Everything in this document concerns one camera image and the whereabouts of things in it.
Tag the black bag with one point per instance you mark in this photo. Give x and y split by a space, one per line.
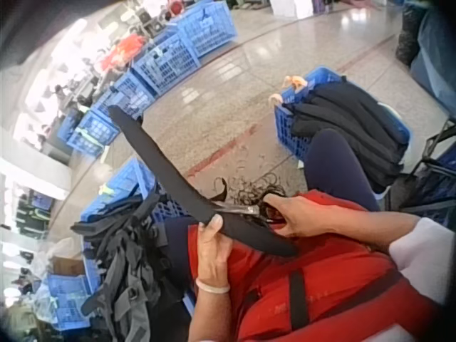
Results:
408 35

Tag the heap of orange cloth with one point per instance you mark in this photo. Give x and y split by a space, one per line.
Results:
123 51

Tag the brown cardboard box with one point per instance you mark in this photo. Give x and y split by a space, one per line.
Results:
67 265

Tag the clear plastic bag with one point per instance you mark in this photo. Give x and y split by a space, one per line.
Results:
53 254

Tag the blue crate with black pads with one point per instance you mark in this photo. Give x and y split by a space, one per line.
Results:
288 132

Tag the person's left hand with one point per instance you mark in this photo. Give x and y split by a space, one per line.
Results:
213 253

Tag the stack of black pads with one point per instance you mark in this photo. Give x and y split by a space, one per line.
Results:
356 124

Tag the black metal cart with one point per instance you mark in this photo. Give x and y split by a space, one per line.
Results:
432 178

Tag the blue plastic crate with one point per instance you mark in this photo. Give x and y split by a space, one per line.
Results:
124 96
206 28
92 133
167 64
67 303

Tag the dark blue cloth heap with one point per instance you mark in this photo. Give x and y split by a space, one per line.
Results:
436 53

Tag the metal scissors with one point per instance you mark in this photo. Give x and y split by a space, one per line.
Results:
240 209

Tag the person's right hand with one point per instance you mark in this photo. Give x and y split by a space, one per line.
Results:
309 218

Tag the black thread scraps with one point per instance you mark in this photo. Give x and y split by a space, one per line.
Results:
249 189

